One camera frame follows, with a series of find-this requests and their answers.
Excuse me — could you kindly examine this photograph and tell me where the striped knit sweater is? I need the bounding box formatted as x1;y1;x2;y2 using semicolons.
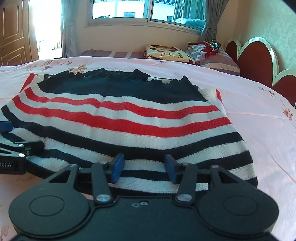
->
1;69;258;195

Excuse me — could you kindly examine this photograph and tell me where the brown wooden door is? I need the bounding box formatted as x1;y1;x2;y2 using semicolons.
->
1;0;39;66

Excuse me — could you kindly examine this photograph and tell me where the pink floral bed sheet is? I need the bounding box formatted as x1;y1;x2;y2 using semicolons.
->
1;57;295;240

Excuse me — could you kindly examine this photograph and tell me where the striped mattress cover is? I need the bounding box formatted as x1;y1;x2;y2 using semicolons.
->
80;49;144;59

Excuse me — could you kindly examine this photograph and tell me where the grey left curtain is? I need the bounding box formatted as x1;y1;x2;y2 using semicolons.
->
61;0;78;58

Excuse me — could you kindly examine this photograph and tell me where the grey curtain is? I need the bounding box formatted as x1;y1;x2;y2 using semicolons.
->
61;0;78;58
199;0;228;42

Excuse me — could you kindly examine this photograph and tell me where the striped pillow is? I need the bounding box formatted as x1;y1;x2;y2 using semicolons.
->
188;41;240;76

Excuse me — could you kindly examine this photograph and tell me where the yellow red folded blanket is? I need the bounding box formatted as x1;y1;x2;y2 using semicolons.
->
144;45;197;65

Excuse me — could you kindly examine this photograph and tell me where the shiny gift bow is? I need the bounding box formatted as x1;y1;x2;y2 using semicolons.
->
206;40;221;53

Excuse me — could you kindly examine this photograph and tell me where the red white heart headboard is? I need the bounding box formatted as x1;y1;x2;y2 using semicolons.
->
225;37;295;106

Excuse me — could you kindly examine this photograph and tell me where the grey right curtain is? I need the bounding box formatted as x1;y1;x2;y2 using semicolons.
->
199;0;228;42

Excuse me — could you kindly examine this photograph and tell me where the window with white frame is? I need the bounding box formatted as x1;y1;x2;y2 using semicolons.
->
87;0;205;33

